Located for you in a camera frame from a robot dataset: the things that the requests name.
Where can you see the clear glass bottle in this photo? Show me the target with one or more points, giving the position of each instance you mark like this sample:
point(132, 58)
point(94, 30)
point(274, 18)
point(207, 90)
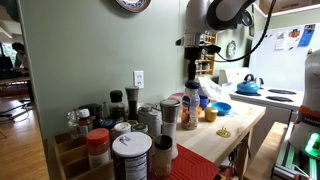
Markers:
point(71, 124)

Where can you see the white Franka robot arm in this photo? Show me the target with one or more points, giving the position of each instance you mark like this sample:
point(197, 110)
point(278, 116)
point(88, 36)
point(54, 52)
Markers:
point(196, 16)

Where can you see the white crumpled cloth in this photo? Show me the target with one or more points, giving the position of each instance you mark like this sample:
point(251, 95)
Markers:
point(210, 89)

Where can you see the silver metal tin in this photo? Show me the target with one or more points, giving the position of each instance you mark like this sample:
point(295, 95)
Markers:
point(150, 119)

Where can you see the white cap spice bottle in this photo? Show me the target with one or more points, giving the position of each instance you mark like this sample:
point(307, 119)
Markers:
point(84, 124)

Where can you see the small yellow jar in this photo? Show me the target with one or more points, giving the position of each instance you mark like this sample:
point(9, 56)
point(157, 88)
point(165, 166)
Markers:
point(211, 114)

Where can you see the dark blue cup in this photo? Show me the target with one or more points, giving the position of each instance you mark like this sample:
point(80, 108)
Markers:
point(204, 101)

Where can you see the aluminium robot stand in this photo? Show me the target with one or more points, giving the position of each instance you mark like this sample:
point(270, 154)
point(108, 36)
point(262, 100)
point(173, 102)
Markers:
point(286, 160)

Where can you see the white lid large canister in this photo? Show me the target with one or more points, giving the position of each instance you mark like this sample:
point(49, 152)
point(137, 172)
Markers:
point(131, 156)

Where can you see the steel and clear grinder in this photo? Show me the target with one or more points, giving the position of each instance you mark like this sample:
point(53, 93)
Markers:
point(169, 128)

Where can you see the blue paper on fridge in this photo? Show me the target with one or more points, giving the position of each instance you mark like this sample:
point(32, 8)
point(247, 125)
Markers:
point(306, 35)

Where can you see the red mat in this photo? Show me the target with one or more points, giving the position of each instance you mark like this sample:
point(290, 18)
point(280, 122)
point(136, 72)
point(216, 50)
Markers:
point(191, 166)

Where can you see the small white lid jar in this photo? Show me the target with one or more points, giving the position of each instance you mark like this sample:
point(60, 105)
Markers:
point(122, 128)

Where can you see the black hanging pan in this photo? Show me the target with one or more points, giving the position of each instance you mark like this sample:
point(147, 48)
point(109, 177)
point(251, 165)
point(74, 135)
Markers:
point(247, 19)

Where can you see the white wall outlet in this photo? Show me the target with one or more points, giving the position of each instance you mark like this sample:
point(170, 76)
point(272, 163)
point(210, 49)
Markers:
point(138, 79)

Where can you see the clear plastic container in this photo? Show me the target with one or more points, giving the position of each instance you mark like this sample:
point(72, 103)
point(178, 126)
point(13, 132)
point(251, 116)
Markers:
point(191, 111)

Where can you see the black lid spice jar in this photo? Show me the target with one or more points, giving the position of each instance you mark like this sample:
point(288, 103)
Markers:
point(162, 158)

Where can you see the silver lid small jar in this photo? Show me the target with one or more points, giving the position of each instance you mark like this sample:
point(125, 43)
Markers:
point(140, 127)

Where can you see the black cap glass bottle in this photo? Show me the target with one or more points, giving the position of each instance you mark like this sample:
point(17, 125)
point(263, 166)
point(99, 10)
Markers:
point(116, 108)

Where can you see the black stove burner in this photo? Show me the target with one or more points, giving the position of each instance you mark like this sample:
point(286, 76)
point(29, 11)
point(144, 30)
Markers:
point(281, 91)
point(279, 98)

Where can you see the pink lid container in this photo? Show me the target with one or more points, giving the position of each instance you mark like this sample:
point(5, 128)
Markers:
point(176, 96)

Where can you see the blue lid jar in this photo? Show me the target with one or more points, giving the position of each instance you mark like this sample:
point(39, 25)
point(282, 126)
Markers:
point(106, 124)

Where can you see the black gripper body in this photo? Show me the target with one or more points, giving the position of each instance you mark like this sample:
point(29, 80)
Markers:
point(194, 54)

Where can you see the wooden organizer box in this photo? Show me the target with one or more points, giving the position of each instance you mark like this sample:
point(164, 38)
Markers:
point(71, 161)

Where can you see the blue tea kettle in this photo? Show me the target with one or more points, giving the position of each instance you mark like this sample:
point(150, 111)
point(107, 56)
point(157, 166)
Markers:
point(248, 87)

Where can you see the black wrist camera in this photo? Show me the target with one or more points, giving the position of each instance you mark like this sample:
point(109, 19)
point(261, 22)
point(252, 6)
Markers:
point(210, 49)

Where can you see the person in white shirt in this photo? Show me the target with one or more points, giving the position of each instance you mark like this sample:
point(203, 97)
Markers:
point(20, 60)

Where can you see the red lid jar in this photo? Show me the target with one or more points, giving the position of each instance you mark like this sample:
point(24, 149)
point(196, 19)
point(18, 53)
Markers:
point(98, 146)

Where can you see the flat gold lid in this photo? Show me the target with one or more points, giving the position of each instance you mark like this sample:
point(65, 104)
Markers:
point(223, 132)

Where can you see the white refrigerator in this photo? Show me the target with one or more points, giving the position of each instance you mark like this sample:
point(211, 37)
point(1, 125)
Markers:
point(283, 63)

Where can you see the white electric stove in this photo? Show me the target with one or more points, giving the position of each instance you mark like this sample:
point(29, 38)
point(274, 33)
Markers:
point(263, 110)

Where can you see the small round wall plate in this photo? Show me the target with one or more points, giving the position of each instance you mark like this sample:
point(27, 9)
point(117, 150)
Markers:
point(231, 49)

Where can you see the small orange cup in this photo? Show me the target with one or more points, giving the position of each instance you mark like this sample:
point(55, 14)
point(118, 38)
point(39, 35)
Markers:
point(200, 111)

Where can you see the white paper on fridge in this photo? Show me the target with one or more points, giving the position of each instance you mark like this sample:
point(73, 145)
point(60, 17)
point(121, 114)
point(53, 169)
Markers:
point(281, 40)

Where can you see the dark blue container lid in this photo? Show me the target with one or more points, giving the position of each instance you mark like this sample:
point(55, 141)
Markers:
point(192, 85)

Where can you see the light blue bowl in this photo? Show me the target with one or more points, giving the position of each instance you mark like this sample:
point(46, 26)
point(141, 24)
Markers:
point(221, 108)

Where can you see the silver coffee pot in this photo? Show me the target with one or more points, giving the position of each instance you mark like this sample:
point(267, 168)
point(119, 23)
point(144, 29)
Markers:
point(260, 82)

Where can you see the dark pepper grinder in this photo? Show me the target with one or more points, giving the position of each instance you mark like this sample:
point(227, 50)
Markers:
point(132, 105)

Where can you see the wooden butcher block cart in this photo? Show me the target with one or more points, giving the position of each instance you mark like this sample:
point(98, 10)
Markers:
point(233, 123)

